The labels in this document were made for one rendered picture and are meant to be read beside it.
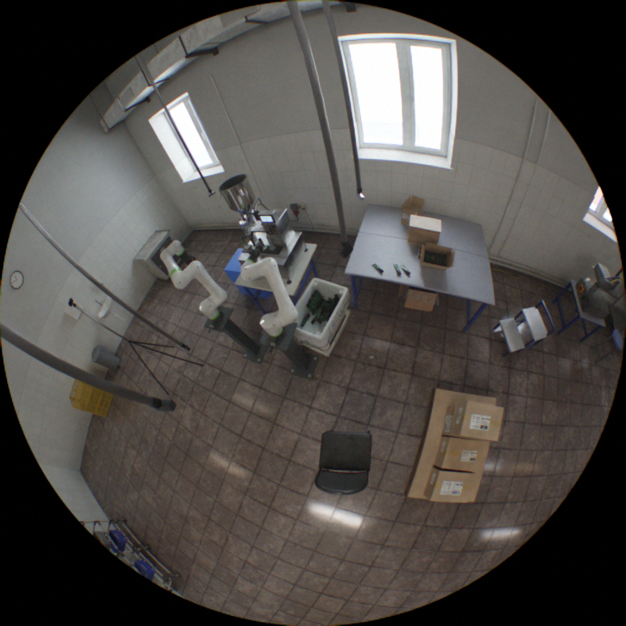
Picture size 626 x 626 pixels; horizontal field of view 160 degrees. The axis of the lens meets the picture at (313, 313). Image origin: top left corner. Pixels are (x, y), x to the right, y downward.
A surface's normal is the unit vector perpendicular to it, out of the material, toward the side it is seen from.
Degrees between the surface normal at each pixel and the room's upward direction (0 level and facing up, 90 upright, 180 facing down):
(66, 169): 90
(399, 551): 0
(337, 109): 90
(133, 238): 90
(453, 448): 0
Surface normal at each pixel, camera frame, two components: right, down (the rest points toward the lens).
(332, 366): -0.20, -0.49
